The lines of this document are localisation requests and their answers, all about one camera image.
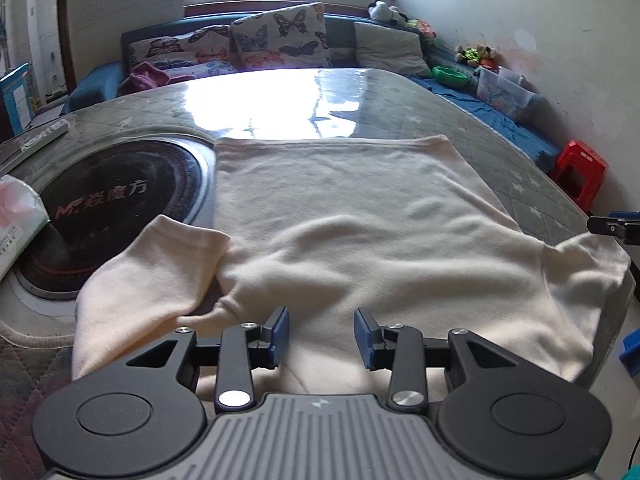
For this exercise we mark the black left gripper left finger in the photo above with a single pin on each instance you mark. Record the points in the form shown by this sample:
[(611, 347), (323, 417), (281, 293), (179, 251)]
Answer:
[(141, 413)]

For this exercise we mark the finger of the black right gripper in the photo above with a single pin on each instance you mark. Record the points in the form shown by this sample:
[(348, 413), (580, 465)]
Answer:
[(622, 225)]

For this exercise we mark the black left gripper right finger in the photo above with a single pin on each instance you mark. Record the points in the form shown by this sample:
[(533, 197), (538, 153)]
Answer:
[(492, 410)]

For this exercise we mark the cream beige shirt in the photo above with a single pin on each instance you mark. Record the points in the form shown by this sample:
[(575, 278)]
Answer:
[(405, 229)]

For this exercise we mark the red plastic stool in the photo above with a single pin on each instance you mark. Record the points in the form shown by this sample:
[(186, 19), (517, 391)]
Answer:
[(580, 172)]

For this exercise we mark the grey quilted table cover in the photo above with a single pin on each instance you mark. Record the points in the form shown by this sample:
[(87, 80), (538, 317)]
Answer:
[(301, 105)]

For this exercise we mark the blue sofa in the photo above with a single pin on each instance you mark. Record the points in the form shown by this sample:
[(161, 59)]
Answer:
[(103, 81)]

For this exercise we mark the clear plastic storage box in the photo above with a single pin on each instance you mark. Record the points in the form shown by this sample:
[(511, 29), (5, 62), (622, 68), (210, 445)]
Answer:
[(511, 100)]

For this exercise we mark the black round induction cooktop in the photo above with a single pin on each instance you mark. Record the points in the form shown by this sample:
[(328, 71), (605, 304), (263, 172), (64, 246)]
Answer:
[(99, 205)]

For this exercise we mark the colourful plush toy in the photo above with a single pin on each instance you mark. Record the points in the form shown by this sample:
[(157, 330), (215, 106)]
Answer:
[(477, 56)]

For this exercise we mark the green plastic bowl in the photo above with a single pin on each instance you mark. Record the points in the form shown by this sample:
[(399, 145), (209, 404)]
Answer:
[(449, 77)]

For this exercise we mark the pink white tissue pack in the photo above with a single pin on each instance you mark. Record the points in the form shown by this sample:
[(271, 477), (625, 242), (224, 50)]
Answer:
[(22, 216)]

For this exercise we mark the white remote control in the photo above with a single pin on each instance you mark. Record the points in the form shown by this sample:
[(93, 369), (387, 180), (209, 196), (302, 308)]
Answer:
[(15, 151)]

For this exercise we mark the grey plain cushion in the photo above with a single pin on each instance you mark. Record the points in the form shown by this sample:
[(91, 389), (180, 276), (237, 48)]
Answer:
[(390, 49)]

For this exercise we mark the black white panda plush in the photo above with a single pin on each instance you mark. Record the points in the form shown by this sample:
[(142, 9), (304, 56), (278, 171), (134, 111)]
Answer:
[(379, 11)]

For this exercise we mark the magenta crumpled garment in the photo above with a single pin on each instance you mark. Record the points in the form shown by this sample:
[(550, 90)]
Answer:
[(143, 77)]

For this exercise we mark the blue white cabinet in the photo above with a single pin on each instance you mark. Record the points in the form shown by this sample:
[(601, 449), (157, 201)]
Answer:
[(16, 100)]

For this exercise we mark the left butterfly print pillow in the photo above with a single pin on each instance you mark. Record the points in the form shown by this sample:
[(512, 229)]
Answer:
[(204, 52)]

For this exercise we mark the butterfly print pillow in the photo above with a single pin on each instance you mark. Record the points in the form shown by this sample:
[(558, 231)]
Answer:
[(204, 52), (292, 37)]

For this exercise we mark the right butterfly print pillow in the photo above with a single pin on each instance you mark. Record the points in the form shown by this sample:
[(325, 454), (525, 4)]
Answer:
[(292, 37)]

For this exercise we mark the dark wooden door frame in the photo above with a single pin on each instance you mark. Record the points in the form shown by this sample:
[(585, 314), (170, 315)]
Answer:
[(64, 40)]

